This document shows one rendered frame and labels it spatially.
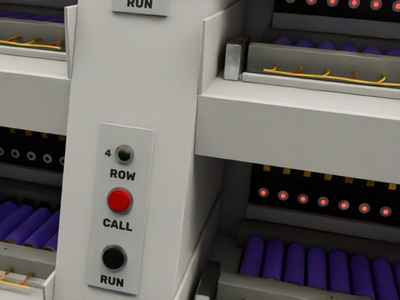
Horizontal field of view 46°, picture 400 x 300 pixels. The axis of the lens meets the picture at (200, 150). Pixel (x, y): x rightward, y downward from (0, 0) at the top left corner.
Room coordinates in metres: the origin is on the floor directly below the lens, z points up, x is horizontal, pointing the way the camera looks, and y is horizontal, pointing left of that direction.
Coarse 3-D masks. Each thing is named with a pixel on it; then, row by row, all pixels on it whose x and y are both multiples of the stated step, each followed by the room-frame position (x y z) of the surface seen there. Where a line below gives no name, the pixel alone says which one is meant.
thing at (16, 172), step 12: (0, 168) 0.55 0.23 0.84; (12, 168) 0.54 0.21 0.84; (24, 168) 0.54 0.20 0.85; (36, 168) 0.54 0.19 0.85; (36, 180) 0.54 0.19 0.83; (48, 180) 0.54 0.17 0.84; (60, 180) 0.53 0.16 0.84; (0, 288) 0.40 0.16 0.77; (12, 288) 0.40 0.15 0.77; (24, 288) 0.40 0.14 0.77; (36, 288) 0.40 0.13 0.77; (48, 288) 0.34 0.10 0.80
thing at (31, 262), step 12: (0, 252) 0.41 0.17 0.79; (12, 252) 0.41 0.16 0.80; (24, 252) 0.41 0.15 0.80; (36, 252) 0.41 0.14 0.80; (48, 252) 0.41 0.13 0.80; (0, 264) 0.41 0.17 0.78; (12, 264) 0.41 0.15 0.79; (24, 264) 0.40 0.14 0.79; (36, 264) 0.40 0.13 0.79; (48, 264) 0.40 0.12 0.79; (36, 276) 0.40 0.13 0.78; (48, 276) 0.40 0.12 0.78
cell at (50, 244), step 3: (57, 234) 0.45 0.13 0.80; (54, 237) 0.44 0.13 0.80; (57, 237) 0.44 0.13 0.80; (51, 240) 0.44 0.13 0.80; (54, 240) 0.44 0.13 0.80; (57, 240) 0.44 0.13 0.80; (48, 243) 0.43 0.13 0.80; (51, 243) 0.43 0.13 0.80; (54, 243) 0.43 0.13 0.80; (57, 243) 0.43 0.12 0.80; (45, 246) 0.43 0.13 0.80; (48, 246) 0.43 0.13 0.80; (51, 246) 0.43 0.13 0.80; (54, 246) 0.43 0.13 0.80; (54, 249) 0.43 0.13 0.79
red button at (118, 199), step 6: (114, 192) 0.33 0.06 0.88; (120, 192) 0.33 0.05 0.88; (108, 198) 0.33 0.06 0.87; (114, 198) 0.33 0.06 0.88; (120, 198) 0.33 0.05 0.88; (126, 198) 0.33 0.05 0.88; (114, 204) 0.33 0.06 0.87; (120, 204) 0.33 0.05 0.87; (126, 204) 0.33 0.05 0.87; (114, 210) 0.33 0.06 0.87; (120, 210) 0.33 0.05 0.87
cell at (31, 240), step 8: (56, 216) 0.48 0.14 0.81; (48, 224) 0.46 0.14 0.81; (56, 224) 0.47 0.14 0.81; (40, 232) 0.45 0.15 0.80; (48, 232) 0.45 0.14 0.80; (56, 232) 0.46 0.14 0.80; (32, 240) 0.43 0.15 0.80; (40, 240) 0.44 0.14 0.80; (48, 240) 0.45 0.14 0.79; (40, 248) 0.44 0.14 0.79
